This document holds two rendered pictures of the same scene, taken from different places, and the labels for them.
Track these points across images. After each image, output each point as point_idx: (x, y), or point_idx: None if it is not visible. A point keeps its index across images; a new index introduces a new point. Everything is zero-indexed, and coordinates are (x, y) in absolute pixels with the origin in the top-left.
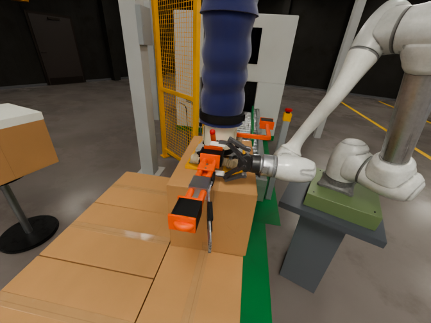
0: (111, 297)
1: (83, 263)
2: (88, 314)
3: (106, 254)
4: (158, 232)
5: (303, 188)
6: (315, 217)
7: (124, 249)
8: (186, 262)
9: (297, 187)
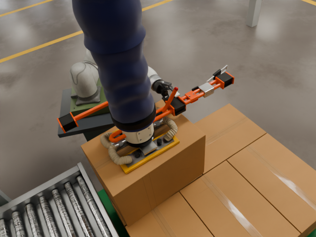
0: (252, 165)
1: (266, 200)
2: (265, 165)
3: (248, 195)
4: (205, 188)
5: (96, 117)
6: None
7: (235, 191)
8: None
9: (98, 120)
